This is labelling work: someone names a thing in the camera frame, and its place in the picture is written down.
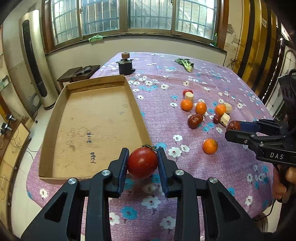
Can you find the green leafy vegetable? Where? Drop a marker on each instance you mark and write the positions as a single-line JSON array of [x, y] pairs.
[[186, 63]]

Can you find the beige round cake piece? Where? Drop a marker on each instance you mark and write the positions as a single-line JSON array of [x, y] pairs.
[[189, 96]]

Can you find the orange tangerine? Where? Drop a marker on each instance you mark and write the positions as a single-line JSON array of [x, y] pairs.
[[201, 108], [210, 146], [186, 105], [220, 109]]

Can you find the small red tomato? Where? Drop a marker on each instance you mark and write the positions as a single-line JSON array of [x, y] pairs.
[[187, 90]]

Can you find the large dark red jujube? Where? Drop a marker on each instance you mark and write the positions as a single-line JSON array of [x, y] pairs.
[[195, 120]]

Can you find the tall standing air conditioner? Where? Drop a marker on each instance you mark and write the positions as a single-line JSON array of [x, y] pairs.
[[35, 59]]

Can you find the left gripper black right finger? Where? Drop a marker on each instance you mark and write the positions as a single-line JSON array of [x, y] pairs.
[[224, 218]]

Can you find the black pot with wooden knob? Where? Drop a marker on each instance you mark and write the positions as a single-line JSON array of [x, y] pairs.
[[125, 64]]

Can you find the small dark red jujube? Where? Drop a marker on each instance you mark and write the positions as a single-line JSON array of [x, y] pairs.
[[216, 119]]

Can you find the red jujube date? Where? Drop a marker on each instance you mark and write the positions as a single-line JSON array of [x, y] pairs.
[[234, 125]]

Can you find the black remote control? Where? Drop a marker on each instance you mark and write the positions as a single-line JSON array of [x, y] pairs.
[[84, 71]]

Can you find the person's right hand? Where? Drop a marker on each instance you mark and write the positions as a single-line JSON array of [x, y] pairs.
[[278, 189]]

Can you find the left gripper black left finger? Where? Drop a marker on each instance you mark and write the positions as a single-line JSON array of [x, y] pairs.
[[61, 217]]

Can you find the dark wooden stool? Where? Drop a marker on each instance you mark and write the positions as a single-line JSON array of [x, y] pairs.
[[70, 75]]

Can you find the shallow cardboard box tray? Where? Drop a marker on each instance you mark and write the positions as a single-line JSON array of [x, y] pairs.
[[91, 122]]

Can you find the green cloth on windowsill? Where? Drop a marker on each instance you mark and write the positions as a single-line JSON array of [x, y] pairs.
[[96, 38]]

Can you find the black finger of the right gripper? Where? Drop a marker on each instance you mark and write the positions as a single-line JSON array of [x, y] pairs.
[[252, 140], [252, 126]]

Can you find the large red tomato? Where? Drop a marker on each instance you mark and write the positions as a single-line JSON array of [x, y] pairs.
[[142, 162]]

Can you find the purple floral tablecloth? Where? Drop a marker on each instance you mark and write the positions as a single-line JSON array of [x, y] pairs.
[[157, 85]]

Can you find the green bottle on windowsill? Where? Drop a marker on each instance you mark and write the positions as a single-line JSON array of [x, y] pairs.
[[214, 43]]

